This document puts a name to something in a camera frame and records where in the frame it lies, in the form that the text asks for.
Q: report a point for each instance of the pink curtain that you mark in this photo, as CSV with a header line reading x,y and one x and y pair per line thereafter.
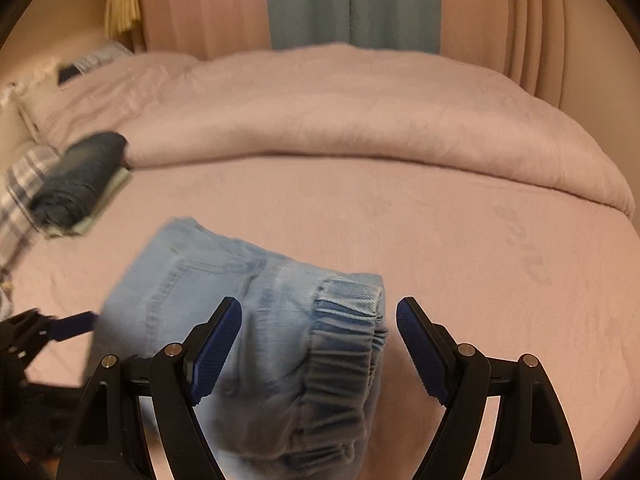
x,y
210,5

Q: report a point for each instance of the small dark object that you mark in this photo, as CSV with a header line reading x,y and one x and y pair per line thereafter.
x,y
69,74

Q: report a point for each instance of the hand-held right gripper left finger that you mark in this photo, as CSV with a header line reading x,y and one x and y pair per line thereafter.
x,y
215,352

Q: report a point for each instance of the cream pillow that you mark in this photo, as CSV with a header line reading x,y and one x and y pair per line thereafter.
x,y
20,110

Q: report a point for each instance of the striped cloth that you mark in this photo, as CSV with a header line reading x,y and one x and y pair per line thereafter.
x,y
102,57

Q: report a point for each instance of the light blue denim pants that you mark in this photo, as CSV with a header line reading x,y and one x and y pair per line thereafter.
x,y
280,310

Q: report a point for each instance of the plaid checked cloth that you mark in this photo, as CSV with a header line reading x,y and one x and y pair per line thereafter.
x,y
20,180

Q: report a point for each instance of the cream curtain tassel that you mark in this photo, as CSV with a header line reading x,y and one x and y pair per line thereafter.
x,y
124,5

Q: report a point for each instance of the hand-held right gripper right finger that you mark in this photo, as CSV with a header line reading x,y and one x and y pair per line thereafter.
x,y
422,352

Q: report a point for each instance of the teal curtain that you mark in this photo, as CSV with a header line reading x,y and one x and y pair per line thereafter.
x,y
350,2

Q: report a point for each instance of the folded dark blue jeans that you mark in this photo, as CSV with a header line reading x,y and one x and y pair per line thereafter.
x,y
75,180

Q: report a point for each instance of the pink comforter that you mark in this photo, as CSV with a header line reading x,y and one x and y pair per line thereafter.
x,y
350,120

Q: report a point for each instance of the pink bed sheet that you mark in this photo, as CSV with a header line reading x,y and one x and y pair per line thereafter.
x,y
400,240

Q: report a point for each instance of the folded light green cloth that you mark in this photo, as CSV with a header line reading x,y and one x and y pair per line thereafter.
x,y
107,192

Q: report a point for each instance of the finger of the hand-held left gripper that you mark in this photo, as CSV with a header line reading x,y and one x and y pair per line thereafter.
x,y
75,325

